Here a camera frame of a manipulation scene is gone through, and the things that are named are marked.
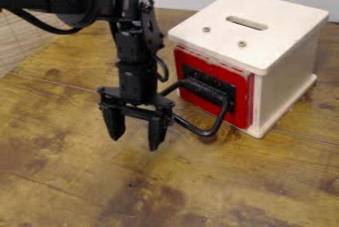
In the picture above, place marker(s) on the white wooden drawer cabinet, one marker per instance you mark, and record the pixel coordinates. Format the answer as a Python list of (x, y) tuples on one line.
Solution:
[(268, 38)]

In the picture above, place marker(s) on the red drawer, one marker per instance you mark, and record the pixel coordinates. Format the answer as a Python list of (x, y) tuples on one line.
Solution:
[(215, 78)]

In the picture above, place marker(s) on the black metal drawer handle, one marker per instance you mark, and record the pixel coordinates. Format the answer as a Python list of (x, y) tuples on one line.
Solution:
[(211, 99)]

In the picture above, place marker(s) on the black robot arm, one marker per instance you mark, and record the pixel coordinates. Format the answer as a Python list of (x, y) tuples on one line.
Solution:
[(137, 39)]

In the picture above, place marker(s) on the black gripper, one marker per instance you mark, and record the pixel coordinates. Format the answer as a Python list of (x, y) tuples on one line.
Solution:
[(136, 99)]

